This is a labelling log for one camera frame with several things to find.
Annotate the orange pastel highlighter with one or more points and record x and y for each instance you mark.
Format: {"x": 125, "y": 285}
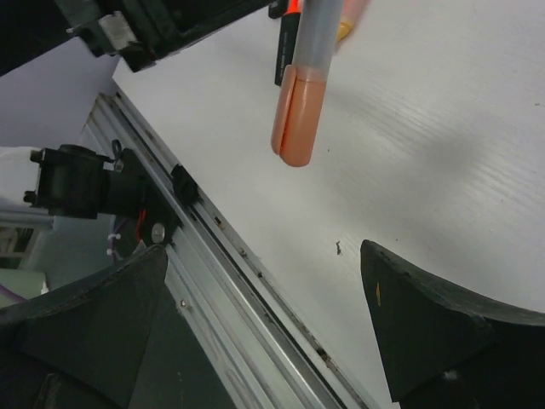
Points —
{"x": 304, "y": 82}

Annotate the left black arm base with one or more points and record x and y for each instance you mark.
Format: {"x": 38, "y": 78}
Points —
{"x": 74, "y": 181}

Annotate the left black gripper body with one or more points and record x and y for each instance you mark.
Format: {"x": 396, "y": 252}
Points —
{"x": 142, "y": 32}

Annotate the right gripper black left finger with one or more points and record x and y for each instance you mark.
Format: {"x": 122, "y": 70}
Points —
{"x": 81, "y": 346}

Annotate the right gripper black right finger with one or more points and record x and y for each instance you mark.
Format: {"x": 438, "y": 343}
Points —
{"x": 444, "y": 346}

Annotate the black rail clamp knob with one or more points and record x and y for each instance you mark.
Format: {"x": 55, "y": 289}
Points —
{"x": 184, "y": 187}

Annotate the peach pastel highlighter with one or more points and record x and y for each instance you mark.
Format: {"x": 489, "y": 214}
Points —
{"x": 352, "y": 12}

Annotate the aluminium front rail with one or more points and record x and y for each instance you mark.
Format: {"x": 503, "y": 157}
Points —
{"x": 264, "y": 355}

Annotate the orange highlighter black body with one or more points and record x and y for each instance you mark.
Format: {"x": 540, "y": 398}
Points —
{"x": 289, "y": 13}

